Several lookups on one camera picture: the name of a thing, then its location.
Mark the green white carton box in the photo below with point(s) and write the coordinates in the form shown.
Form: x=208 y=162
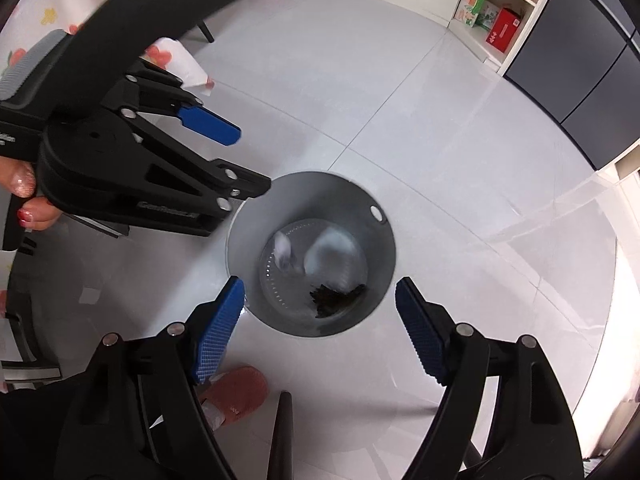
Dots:
x=472 y=1

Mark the strawberry flower tablecloth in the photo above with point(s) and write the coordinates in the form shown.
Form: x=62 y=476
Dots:
x=31 y=20

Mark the white trash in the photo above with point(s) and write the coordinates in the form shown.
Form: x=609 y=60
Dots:
x=332 y=254

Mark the black chair leg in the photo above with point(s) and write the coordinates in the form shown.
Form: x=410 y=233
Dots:
x=280 y=466

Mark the pink slipper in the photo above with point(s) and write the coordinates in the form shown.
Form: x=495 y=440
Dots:
x=232 y=396

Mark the left hand red nails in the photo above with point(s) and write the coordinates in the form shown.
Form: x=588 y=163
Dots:
x=37 y=213

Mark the black trash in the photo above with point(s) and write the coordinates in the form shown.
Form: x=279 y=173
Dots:
x=330 y=301

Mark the red box on shelf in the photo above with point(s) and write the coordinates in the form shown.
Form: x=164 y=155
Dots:
x=504 y=28

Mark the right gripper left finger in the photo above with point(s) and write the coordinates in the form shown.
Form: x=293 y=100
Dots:
x=151 y=390

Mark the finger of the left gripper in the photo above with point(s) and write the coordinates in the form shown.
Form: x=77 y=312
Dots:
x=155 y=91
x=178 y=190

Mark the grey metal trash bin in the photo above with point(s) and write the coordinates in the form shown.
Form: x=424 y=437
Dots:
x=308 y=202

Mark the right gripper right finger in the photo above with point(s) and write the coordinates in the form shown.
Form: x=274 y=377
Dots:
x=503 y=414

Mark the dark grey cabinet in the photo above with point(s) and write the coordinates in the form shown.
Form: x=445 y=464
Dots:
x=580 y=64

